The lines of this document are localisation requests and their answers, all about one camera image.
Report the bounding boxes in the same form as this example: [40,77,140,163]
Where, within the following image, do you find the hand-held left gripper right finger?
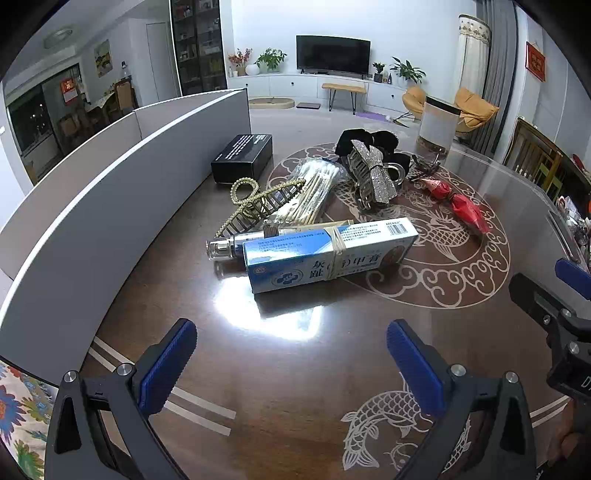
[386,318,550,480]

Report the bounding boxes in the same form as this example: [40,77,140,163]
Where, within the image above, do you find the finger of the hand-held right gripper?
[555,258,591,301]
[509,273,578,337]

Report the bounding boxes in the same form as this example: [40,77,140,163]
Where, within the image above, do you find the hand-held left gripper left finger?
[44,318,198,480]

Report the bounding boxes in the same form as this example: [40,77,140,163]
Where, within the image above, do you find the red hair bow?
[422,178,491,236]

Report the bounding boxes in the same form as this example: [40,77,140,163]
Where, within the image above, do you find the blue white medicine box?
[243,217,420,294]

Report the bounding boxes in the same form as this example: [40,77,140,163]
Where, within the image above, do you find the gold pearl hair claw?
[217,178,308,241]

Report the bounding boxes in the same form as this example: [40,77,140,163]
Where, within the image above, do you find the brown patterned glossy desktop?
[78,121,591,480]

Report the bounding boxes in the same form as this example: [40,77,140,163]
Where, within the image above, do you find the person's right hand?
[551,401,591,464]

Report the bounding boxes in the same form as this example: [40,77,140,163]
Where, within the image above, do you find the pile of assorted small items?
[554,194,591,273]

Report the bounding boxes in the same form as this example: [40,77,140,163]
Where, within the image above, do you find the dark wooden chair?
[503,117,564,195]

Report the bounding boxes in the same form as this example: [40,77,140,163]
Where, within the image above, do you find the grey partition board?
[133,89,245,139]
[0,89,252,384]
[0,111,137,241]

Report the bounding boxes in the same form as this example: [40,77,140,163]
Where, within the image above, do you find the clear glass spray bottle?
[205,220,335,262]

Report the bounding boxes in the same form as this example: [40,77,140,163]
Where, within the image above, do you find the floral patterned cloth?
[0,357,58,480]

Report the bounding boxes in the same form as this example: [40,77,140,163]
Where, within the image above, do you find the dark translucent hair claw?
[409,154,445,179]

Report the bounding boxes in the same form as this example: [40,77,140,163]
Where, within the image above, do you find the yellow lounge chair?
[401,86,500,141]

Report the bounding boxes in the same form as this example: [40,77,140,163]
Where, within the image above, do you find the rhinestone bow hair claw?
[346,138,398,213]

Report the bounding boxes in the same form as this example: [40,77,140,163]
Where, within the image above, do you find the glass jar with white label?
[417,96,461,155]

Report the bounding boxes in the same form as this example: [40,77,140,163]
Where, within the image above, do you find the bag of cotton swabs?
[265,157,345,227]

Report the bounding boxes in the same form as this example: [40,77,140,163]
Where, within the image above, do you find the grey curtain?
[475,0,518,153]

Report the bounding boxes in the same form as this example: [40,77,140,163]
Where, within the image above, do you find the black rectangular box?
[211,134,273,186]

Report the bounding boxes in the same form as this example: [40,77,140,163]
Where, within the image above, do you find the black plush hair accessories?
[335,129,411,171]

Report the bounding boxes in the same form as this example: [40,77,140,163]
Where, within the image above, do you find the white cloth-covered standing appliance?
[455,14,490,99]

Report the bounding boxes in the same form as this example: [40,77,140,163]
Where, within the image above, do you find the broad-leaf green potted plant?
[390,56,426,87]

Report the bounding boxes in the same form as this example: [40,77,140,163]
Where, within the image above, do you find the wooden bench with black legs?
[322,83,367,114]

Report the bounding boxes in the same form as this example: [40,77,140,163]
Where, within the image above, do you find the beige round pet bed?
[248,96,295,110]

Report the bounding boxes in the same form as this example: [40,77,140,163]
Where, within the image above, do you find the red square paper decoration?
[60,76,79,107]

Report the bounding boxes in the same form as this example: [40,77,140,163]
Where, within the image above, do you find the white door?
[146,21,178,106]

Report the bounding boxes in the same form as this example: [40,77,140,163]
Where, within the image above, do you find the white television cabinet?
[228,74,416,114]

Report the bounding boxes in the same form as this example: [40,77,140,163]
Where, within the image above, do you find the black flat television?
[296,35,371,77]

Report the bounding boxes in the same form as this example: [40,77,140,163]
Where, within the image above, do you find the red flowers in vase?
[228,48,253,77]

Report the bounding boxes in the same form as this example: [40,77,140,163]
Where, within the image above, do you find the glass display cabinet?
[170,0,228,96]

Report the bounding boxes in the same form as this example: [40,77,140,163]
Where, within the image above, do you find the bushy green potted plant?
[255,47,287,73]

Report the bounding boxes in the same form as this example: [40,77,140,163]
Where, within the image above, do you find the round ceiling lamp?
[44,29,74,49]

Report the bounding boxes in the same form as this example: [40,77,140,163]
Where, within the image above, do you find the red wall hanging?
[526,41,547,83]

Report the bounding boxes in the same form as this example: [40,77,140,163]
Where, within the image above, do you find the framed wall painting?
[95,39,113,78]

